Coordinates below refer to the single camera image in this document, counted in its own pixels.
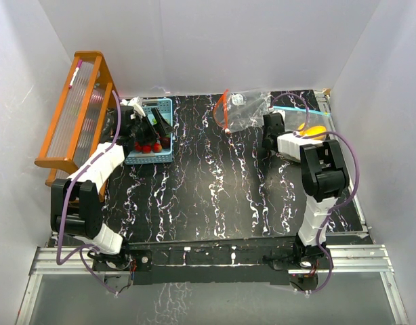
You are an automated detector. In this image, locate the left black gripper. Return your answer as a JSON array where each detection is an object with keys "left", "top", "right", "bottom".
[{"left": 129, "top": 109, "right": 174, "bottom": 148}]

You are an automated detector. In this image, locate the dark red fake plum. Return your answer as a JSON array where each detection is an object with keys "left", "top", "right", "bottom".
[{"left": 160, "top": 137, "right": 171, "bottom": 150}]

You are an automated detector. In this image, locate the red fake strawberries bunch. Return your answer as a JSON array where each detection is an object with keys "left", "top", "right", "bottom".
[{"left": 133, "top": 133, "right": 163, "bottom": 154}]

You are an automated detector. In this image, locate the light blue plastic basket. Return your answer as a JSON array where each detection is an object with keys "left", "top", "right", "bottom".
[{"left": 125, "top": 97, "right": 175, "bottom": 165}]

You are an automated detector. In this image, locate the red zip clear bag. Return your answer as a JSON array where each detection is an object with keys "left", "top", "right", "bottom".
[{"left": 213, "top": 89, "right": 271, "bottom": 133}]

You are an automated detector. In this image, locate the blue zip clear bag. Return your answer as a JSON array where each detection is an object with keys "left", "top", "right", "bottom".
[{"left": 271, "top": 106, "right": 331, "bottom": 133}]

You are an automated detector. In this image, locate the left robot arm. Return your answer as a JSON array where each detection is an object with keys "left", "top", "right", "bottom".
[{"left": 50, "top": 98, "right": 173, "bottom": 270}]

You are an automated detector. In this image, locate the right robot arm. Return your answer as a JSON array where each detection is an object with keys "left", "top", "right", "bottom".
[{"left": 262, "top": 112, "right": 350, "bottom": 269}]

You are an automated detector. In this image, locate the orange wooden rack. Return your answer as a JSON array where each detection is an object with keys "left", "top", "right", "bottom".
[{"left": 35, "top": 51, "right": 116, "bottom": 186}]

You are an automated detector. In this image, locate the pink white marker pen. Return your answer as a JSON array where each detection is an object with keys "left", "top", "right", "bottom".
[{"left": 68, "top": 59, "right": 83, "bottom": 89}]

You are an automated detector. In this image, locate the black base bar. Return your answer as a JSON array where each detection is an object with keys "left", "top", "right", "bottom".
[{"left": 86, "top": 236, "right": 334, "bottom": 287}]

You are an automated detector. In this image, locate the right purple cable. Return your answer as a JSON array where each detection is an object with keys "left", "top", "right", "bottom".
[{"left": 268, "top": 91, "right": 360, "bottom": 294}]

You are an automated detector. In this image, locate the purple cable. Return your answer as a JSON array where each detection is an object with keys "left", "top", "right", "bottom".
[
  {"left": 268, "top": 91, "right": 360, "bottom": 294},
  {"left": 55, "top": 89, "right": 123, "bottom": 295}
]

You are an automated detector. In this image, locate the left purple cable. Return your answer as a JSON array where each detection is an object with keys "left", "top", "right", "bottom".
[{"left": 55, "top": 89, "right": 123, "bottom": 295}]

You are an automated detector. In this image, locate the aluminium frame rail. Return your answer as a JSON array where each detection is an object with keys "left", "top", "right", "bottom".
[{"left": 18, "top": 244, "right": 409, "bottom": 324}]

